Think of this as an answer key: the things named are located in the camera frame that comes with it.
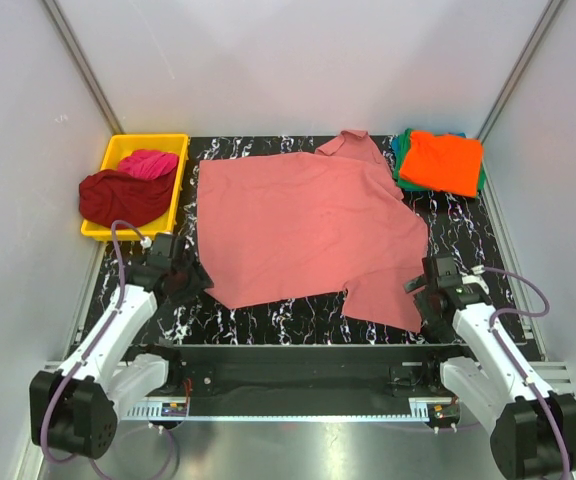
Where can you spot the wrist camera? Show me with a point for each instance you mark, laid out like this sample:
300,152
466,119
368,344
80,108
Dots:
165,252
443,277

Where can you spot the magenta t shirt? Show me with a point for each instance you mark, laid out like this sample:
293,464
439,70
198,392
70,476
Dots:
148,164

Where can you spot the salmon pink t shirt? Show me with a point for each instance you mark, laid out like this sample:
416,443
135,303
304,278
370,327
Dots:
300,224

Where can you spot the aluminium frame rail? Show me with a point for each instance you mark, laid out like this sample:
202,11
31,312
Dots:
165,408

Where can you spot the orange folded t shirt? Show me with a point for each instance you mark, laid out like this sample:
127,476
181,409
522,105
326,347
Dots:
443,160

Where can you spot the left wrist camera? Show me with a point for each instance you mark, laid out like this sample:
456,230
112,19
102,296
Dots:
165,252

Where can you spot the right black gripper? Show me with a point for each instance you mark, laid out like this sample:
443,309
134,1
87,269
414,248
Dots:
434,324

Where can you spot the green folded t shirt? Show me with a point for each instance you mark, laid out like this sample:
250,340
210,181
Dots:
403,182

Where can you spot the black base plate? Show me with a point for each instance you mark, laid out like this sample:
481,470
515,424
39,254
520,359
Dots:
309,380

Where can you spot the dark red t shirt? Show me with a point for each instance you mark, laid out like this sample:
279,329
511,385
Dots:
111,195

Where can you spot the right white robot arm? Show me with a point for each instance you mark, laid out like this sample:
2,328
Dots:
531,427

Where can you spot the blue folded t shirt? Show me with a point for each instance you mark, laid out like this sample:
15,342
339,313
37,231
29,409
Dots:
395,143

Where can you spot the aluminium corner post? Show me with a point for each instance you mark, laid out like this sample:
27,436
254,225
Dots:
544,23
75,51

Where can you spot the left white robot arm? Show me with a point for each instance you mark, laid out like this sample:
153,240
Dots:
98,350

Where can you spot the left aluminium corner post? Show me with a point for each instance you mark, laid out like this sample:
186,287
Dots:
75,51

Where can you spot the right aluminium corner post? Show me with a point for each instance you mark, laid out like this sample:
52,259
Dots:
544,23

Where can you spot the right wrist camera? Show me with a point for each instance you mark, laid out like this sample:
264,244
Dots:
443,277

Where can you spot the yellow plastic bin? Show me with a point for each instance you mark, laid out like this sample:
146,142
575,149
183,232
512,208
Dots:
121,146

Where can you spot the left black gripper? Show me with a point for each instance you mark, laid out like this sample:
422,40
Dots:
199,282

